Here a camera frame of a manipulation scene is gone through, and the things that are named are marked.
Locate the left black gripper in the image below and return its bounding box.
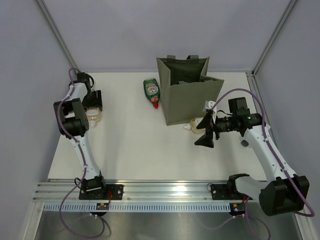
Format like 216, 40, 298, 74
81, 90, 102, 113

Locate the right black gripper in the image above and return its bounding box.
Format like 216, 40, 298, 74
195, 113, 237, 148

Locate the clear soap bottle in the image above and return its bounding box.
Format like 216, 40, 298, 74
86, 107, 102, 128
183, 117, 205, 135

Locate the green canvas bag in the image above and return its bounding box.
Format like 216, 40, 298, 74
156, 55, 224, 126

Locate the green dish soap bottle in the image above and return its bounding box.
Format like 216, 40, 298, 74
143, 78, 161, 109

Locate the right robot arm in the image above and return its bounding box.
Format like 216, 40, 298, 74
194, 97, 310, 216

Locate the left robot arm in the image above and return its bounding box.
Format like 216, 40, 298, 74
53, 68, 108, 200

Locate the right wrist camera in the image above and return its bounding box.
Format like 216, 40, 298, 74
203, 100, 217, 123

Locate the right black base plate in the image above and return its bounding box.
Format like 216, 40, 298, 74
207, 183, 244, 201

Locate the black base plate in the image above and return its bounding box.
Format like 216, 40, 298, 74
78, 184, 124, 201
207, 183, 244, 201

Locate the aluminium mounting rail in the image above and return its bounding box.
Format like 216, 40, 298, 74
33, 179, 244, 203

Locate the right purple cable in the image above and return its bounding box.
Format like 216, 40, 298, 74
202, 88, 316, 240

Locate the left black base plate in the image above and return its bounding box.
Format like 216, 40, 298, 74
78, 184, 124, 201

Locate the white slotted cable duct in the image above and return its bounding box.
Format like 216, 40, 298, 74
43, 201, 231, 213

